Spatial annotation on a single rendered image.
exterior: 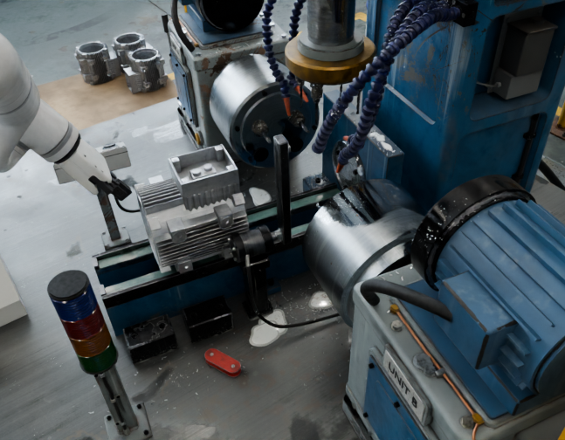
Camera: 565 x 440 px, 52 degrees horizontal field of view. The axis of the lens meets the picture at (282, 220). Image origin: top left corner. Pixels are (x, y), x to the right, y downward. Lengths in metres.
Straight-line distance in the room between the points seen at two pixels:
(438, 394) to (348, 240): 0.33
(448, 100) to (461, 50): 0.11
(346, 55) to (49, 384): 0.90
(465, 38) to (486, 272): 0.53
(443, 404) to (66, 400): 0.79
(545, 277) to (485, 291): 0.07
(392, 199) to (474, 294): 0.39
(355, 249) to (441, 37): 0.45
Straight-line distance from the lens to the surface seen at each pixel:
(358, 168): 1.30
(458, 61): 1.15
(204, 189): 1.17
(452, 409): 0.80
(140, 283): 1.29
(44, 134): 1.12
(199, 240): 1.19
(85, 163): 1.15
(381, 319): 0.87
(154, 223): 1.16
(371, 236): 1.00
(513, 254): 0.73
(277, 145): 1.05
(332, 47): 1.13
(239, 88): 1.45
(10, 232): 1.72
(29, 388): 1.35
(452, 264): 0.76
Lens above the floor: 1.84
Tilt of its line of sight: 42 degrees down
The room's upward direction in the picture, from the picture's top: 3 degrees counter-clockwise
